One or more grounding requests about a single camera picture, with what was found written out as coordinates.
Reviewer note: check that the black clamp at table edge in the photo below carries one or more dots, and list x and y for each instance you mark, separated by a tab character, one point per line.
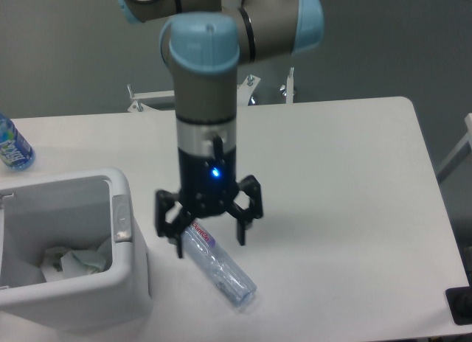
459	302

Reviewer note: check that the clear plastic water bottle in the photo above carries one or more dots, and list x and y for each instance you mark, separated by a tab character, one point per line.
217	265

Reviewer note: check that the white plastic trash can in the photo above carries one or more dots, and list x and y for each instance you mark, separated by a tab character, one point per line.
77	210

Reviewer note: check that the blue labelled drink bottle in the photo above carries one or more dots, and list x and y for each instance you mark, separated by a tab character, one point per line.
16	152

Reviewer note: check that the white frame at right edge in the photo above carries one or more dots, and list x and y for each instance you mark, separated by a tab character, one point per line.
457	155

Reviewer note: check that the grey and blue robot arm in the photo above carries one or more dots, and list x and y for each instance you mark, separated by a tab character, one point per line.
202	44

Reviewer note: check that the white metal base frame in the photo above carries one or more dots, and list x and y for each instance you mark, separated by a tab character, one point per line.
246	95

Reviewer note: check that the crumpled trash inside can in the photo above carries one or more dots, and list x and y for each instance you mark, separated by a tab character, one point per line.
51	266

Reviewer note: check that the white paper wrapper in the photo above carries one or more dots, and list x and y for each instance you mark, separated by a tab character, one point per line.
87	262

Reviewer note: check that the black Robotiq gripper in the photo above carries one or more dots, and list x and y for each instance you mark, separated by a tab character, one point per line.
208	183

